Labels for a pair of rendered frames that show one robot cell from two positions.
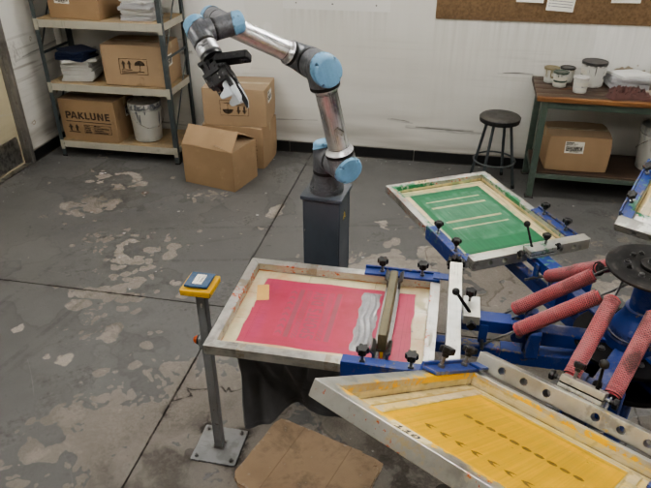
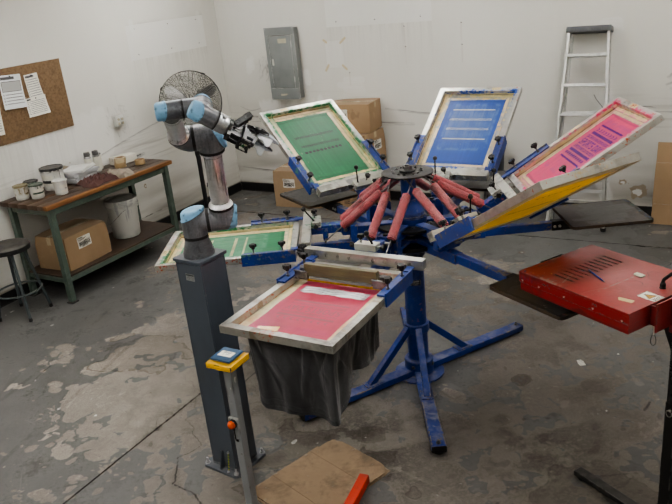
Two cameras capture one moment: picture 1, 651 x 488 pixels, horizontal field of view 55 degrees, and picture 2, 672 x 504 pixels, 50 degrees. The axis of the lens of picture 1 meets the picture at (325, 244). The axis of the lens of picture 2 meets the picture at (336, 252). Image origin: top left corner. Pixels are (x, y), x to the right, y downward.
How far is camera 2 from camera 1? 293 cm
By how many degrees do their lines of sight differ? 63
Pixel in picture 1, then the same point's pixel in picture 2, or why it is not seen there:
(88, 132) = not seen: outside the picture
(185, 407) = not seen: outside the picture
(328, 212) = (218, 266)
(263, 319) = (305, 329)
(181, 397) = not seen: outside the picture
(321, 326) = (330, 308)
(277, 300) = (284, 323)
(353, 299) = (305, 295)
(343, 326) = (336, 300)
